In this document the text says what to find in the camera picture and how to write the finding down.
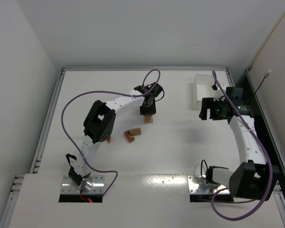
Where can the small light wood cube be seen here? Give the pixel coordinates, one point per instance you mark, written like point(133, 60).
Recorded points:
point(149, 118)

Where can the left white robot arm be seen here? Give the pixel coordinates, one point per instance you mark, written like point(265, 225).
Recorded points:
point(99, 122)

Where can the white plastic box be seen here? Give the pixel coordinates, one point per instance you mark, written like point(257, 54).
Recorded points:
point(201, 88)

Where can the light wood numbered plank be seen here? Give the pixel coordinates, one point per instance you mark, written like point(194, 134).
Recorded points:
point(146, 122)

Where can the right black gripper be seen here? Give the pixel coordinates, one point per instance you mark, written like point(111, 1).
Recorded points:
point(208, 108)

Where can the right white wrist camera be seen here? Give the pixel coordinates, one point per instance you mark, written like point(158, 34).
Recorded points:
point(217, 92)

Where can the metal base plate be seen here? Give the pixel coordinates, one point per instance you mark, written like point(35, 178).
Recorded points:
point(92, 185)
point(197, 186)

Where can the black cable white plug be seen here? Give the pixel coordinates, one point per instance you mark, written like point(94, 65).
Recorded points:
point(266, 75)

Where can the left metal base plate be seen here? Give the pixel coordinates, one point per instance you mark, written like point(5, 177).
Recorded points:
point(92, 185)

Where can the red-brown arch block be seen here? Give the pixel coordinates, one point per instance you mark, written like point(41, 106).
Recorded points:
point(128, 137)

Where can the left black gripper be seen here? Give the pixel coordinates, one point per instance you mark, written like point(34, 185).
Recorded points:
point(147, 110)

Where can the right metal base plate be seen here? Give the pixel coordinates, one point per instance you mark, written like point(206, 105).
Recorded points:
point(197, 186)

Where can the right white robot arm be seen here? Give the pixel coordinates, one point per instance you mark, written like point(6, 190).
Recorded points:
point(254, 179)

